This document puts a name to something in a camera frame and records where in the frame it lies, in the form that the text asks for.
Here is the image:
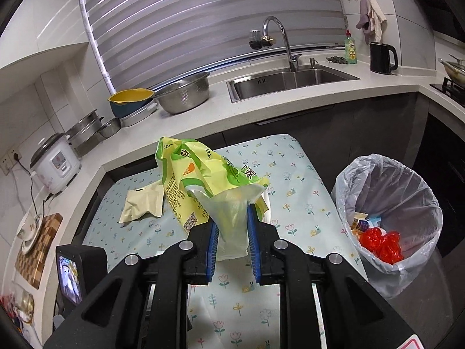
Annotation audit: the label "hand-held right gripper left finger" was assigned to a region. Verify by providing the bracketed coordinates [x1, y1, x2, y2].
[44, 221, 221, 349]

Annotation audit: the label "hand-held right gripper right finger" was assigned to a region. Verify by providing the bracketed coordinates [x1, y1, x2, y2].
[247, 204, 419, 349]

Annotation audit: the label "white wall socket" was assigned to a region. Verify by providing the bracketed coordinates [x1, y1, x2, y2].
[0, 149, 22, 175]

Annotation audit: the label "chrome faucet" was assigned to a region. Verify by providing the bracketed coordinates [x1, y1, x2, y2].
[262, 15, 303, 72]

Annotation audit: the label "checkered wooden cutting board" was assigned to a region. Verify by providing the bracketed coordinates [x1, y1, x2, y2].
[15, 214, 63, 291]

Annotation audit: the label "black gas stove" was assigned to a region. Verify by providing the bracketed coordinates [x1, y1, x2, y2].
[430, 78, 465, 107]

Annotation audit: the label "black kettle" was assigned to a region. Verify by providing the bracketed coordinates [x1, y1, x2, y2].
[370, 42, 399, 75]

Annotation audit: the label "striped window blind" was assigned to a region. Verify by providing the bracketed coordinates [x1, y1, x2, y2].
[76, 0, 347, 95]

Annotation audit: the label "stacked steel pots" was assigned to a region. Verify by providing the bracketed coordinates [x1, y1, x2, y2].
[65, 109, 106, 157]

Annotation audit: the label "black power cord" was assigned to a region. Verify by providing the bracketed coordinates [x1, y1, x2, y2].
[14, 156, 56, 216]

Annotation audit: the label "steel sink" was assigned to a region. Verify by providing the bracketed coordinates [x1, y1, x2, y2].
[226, 63, 361, 104]

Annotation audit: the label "red plastic bag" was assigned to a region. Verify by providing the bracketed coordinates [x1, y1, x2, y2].
[358, 227, 405, 264]

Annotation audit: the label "plain beige snack packet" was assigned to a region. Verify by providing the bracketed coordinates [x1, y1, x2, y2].
[119, 183, 166, 225]

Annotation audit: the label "white bowl on plate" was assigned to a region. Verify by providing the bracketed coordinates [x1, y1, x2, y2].
[20, 222, 45, 256]

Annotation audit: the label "steel colander bowl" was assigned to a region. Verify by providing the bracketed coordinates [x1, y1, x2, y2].
[154, 72, 211, 114]

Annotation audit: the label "trash bin with clear liner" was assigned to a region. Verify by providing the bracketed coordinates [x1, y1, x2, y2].
[330, 154, 444, 299]

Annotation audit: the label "yellow-green plastic bag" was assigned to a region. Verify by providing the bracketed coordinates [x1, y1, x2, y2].
[155, 136, 271, 233]

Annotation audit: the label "small steel bowl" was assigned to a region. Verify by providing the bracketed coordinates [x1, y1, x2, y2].
[97, 117, 122, 139]

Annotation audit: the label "cream hanging cloth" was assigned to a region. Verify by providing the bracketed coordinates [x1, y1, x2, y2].
[367, 0, 388, 43]

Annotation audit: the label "purple hanging cloth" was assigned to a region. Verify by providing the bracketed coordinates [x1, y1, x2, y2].
[355, 0, 375, 44]

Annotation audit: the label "steel wok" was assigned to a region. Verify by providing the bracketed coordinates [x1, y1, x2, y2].
[438, 56, 465, 81]

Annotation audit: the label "floral tablecloth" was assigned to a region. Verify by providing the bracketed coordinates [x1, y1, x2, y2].
[83, 134, 367, 349]

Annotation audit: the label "white rice cooker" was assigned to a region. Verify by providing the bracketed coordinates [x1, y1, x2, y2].
[29, 133, 82, 195]

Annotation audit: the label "glass cup with gold handle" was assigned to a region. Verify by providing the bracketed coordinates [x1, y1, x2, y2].
[0, 291, 35, 332]

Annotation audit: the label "green dish soap bottle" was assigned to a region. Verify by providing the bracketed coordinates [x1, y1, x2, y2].
[344, 30, 359, 65]

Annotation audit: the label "floral ceramic bowl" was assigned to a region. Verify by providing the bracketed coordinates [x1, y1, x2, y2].
[16, 211, 42, 241]

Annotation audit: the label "clear plastic bag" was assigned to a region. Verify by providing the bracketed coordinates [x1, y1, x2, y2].
[186, 185, 270, 261]

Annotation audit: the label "beige packet with blue label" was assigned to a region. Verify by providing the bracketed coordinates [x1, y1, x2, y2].
[350, 212, 368, 234]

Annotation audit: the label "yellow and blue basin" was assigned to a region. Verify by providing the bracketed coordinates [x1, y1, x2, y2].
[108, 89, 155, 119]

